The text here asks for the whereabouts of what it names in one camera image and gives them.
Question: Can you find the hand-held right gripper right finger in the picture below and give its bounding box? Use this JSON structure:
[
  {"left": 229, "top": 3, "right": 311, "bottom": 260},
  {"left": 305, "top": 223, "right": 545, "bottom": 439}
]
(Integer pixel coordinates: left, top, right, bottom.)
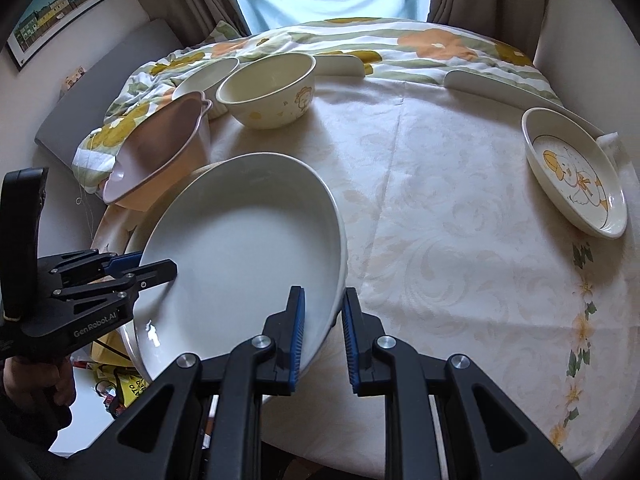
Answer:
[{"left": 341, "top": 287, "right": 583, "bottom": 480}]

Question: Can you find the plain white bowl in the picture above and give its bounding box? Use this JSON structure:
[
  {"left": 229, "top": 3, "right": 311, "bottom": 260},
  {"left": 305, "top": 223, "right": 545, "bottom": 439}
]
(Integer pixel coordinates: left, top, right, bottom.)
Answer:
[{"left": 171, "top": 56, "right": 241, "bottom": 121}]

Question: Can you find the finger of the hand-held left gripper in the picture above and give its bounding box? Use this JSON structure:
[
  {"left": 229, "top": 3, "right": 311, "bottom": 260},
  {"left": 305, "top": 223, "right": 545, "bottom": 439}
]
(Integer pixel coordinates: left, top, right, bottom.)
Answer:
[
  {"left": 37, "top": 249, "right": 144, "bottom": 282},
  {"left": 52, "top": 258, "right": 179, "bottom": 307}
]

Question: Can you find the brown curtain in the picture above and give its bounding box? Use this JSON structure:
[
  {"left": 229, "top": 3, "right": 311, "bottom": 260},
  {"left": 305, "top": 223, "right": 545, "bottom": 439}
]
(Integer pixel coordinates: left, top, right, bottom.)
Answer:
[
  {"left": 122, "top": 0, "right": 251, "bottom": 57},
  {"left": 427, "top": 0, "right": 547, "bottom": 61}
]

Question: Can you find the framed wall picture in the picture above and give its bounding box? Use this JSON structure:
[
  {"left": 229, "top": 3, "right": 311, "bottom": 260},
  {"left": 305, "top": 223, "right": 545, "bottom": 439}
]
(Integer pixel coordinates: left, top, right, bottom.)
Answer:
[{"left": 6, "top": 0, "right": 120, "bottom": 72}]

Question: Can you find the floral quilted blanket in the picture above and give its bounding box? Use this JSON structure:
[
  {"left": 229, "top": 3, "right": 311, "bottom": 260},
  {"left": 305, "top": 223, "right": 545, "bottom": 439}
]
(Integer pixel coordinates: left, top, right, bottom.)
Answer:
[{"left": 72, "top": 16, "right": 564, "bottom": 197}]

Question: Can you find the cream cartoon print bowl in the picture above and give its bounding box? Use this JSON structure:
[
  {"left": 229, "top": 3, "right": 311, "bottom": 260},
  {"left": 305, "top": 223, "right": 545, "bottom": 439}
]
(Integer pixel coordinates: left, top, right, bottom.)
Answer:
[{"left": 216, "top": 52, "right": 317, "bottom": 130}]

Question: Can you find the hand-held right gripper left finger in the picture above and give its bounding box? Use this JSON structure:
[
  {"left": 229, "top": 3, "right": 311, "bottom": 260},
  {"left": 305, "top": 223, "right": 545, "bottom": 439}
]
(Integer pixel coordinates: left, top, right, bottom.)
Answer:
[{"left": 82, "top": 285, "right": 306, "bottom": 480}]

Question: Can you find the person's left hand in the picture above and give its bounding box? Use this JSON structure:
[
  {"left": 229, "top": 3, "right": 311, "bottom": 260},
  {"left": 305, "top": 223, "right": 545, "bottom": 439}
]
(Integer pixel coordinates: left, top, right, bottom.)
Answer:
[{"left": 0, "top": 354, "right": 77, "bottom": 413}]

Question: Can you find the floral square plate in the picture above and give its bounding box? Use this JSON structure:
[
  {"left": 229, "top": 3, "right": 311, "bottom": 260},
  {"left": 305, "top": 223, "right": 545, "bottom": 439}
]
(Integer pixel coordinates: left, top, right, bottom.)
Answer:
[{"left": 95, "top": 76, "right": 640, "bottom": 470}]

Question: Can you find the white chair backrest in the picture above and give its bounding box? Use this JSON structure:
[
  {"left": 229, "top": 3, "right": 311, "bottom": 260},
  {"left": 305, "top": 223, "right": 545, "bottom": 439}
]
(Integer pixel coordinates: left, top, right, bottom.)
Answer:
[
  {"left": 312, "top": 55, "right": 366, "bottom": 79},
  {"left": 445, "top": 70, "right": 609, "bottom": 137}
]

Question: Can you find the yellow plastic bag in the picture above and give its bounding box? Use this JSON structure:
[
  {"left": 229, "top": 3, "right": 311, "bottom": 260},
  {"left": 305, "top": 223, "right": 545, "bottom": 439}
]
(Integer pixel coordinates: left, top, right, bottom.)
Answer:
[{"left": 91, "top": 332, "right": 152, "bottom": 407}]

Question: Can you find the white paper tissue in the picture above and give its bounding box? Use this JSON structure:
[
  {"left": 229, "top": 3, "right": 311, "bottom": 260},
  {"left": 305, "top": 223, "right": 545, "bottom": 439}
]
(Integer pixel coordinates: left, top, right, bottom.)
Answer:
[{"left": 595, "top": 131, "right": 621, "bottom": 162}]

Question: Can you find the cream duck print plate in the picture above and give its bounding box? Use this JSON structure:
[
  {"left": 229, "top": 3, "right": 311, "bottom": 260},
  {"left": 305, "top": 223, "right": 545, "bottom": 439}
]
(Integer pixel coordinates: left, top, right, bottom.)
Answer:
[{"left": 521, "top": 107, "right": 629, "bottom": 239}]

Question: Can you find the large white oval plate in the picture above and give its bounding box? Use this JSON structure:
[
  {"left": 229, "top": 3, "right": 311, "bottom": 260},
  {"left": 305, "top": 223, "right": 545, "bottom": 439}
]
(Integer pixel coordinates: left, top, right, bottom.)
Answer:
[{"left": 120, "top": 152, "right": 349, "bottom": 384}]

